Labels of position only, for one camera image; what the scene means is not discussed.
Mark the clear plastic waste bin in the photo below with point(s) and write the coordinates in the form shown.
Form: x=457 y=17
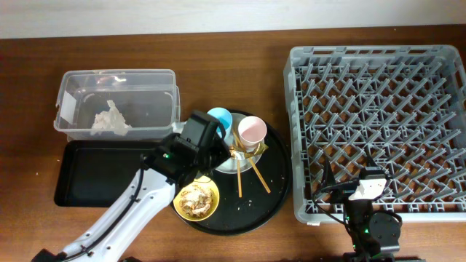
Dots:
x=148 y=99

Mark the black rectangular tray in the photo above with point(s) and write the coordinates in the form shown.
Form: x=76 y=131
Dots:
x=94 y=173

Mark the right wooden chopstick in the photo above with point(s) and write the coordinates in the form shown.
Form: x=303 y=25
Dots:
x=260 y=177

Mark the white tissue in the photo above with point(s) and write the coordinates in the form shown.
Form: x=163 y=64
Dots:
x=111 y=120

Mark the food scraps pile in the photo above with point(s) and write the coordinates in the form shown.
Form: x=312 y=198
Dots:
x=196 y=201

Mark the wooden chopstick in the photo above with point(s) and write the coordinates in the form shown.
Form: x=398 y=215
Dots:
x=238 y=173
x=260 y=177

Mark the pink plastic cup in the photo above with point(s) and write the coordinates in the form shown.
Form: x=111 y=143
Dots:
x=251 y=130

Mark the round black serving tray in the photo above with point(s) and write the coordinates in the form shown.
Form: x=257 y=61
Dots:
x=238 y=215

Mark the grey dishwasher rack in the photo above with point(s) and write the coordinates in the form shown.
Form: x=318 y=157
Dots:
x=403 y=105

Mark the left wooden chopstick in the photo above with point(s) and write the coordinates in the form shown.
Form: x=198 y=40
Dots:
x=238 y=173

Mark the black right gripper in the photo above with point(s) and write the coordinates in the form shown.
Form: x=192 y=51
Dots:
x=342 y=192

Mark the gold candy wrapper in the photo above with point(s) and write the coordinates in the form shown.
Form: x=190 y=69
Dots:
x=239 y=153

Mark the grey round plate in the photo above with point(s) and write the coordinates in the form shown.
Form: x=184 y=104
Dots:
x=230 y=165

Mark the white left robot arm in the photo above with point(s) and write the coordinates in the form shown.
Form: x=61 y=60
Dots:
x=109 y=237

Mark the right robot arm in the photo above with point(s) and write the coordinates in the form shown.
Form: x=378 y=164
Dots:
x=374 y=233

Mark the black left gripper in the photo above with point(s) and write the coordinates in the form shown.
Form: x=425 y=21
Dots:
x=224 y=152

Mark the yellow bowl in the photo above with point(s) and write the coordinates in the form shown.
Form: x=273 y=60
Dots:
x=203 y=182

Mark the light blue plastic cup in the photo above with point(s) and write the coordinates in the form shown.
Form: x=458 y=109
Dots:
x=225 y=118

